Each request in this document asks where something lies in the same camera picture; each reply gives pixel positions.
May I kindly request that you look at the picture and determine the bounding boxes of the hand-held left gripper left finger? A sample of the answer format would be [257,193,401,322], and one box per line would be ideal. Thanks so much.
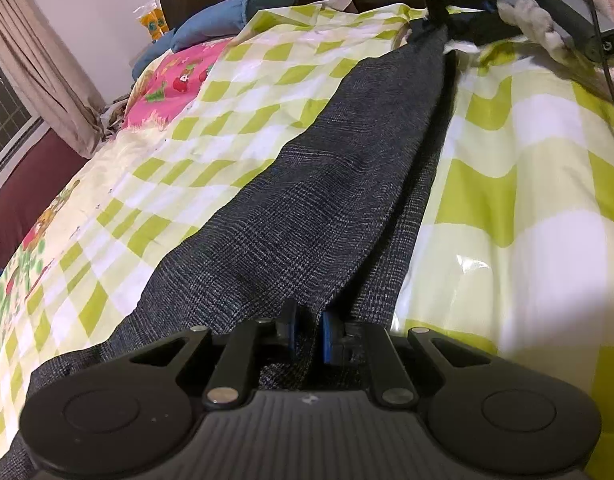
[114,299,302,406]

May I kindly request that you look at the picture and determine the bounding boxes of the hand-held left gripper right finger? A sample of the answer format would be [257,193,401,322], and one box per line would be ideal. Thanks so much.
[321,310,498,408]

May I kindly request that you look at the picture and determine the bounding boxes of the dark grey checked pants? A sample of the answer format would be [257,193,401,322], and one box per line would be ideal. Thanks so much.
[0,22,455,480]

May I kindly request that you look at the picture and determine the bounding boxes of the person's right hand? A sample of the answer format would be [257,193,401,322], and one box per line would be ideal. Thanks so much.
[499,0,605,61]

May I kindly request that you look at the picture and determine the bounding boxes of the green white checked plastic sheet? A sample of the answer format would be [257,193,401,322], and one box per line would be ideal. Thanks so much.
[0,4,614,461]

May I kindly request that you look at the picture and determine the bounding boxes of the cartoon printed blanket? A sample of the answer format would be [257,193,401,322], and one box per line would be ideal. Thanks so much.
[0,37,235,361]

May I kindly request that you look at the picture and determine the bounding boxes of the patterned crumpled cloth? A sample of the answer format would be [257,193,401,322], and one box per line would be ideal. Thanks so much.
[94,95,140,138]

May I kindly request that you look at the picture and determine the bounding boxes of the yellow printed packet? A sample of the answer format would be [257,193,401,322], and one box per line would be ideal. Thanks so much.
[134,2,170,43]

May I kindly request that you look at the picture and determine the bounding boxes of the small blue pillow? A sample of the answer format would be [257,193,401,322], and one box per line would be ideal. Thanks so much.
[132,35,180,81]

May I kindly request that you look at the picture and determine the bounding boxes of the maroon sofa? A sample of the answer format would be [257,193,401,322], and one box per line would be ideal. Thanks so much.
[0,125,88,276]

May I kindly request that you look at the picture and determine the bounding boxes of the beige curtain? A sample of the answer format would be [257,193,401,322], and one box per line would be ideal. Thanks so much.
[0,0,108,158]

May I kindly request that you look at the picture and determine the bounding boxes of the barred window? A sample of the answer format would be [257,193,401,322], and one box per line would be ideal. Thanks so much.
[0,42,33,176]

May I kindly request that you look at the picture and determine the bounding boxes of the black cable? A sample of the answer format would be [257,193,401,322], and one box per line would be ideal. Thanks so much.
[573,0,614,133]

